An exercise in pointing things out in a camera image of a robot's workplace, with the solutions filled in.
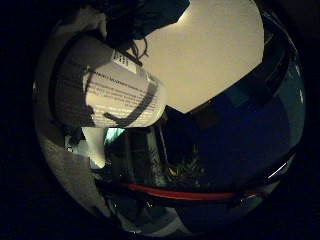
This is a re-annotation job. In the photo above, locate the white spray bottle black trigger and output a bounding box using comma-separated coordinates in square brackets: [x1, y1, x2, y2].
[49, 32, 168, 130]

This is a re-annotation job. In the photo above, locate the dark teal cloth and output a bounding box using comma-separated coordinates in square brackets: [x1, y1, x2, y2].
[89, 0, 191, 65]

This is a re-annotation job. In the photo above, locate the green potted plant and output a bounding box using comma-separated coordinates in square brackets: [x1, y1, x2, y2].
[165, 148, 207, 188]

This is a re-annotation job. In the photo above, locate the red bar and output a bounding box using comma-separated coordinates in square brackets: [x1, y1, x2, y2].
[121, 181, 269, 202]

